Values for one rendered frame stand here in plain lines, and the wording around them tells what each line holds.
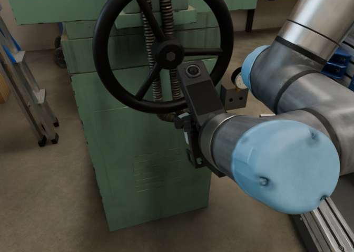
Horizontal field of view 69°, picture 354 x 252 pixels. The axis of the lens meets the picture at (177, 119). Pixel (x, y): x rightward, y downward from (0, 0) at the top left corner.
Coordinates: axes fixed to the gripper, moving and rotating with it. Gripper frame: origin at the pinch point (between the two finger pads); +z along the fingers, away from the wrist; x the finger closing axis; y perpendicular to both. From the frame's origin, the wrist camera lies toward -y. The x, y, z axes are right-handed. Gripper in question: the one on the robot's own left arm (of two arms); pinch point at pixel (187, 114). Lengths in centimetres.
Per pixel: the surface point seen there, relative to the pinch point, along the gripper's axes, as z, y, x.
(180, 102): 4.8, -2.4, 0.1
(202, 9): 13.9, -24.3, 12.4
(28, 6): 10.5, -29.2, -27.9
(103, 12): -5.6, -20.8, -12.3
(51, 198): 74, 34, -55
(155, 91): 9.8, -5.8, -4.6
